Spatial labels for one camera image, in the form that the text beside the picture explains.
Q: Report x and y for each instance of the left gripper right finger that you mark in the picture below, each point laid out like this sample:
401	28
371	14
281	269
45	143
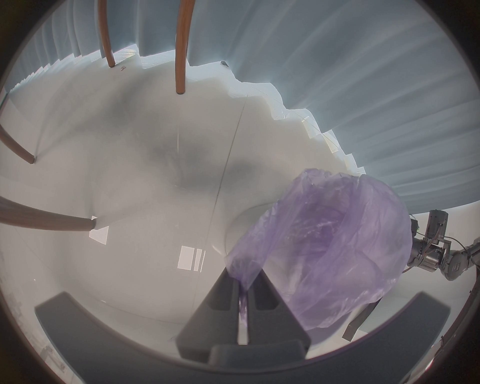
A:
273	322

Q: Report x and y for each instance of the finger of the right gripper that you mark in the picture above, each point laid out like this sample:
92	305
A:
358	324

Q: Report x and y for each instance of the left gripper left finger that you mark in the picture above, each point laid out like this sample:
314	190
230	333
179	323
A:
210	322

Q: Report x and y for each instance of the purple plastic bag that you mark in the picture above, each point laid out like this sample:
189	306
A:
330	243

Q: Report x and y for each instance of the white trash bin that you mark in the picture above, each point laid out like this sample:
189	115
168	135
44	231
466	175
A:
234	232

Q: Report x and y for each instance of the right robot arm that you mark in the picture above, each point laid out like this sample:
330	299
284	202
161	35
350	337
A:
455	262

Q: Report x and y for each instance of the blue-grey curtain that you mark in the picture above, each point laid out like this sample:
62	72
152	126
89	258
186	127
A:
337	93

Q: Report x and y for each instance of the white cushioned wooden chair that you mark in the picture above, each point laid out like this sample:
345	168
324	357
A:
182	56

